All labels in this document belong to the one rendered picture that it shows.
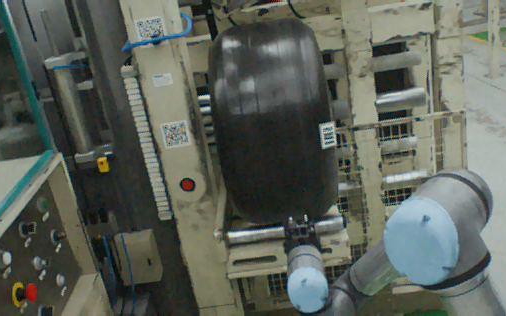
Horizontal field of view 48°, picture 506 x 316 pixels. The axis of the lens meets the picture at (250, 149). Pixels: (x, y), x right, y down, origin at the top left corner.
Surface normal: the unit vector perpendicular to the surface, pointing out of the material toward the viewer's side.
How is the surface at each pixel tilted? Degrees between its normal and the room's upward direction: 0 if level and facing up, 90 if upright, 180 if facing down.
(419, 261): 83
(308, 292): 83
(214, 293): 90
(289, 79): 50
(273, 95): 57
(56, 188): 90
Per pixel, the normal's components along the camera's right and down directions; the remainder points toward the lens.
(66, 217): -0.01, 0.39
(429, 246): -0.71, 0.28
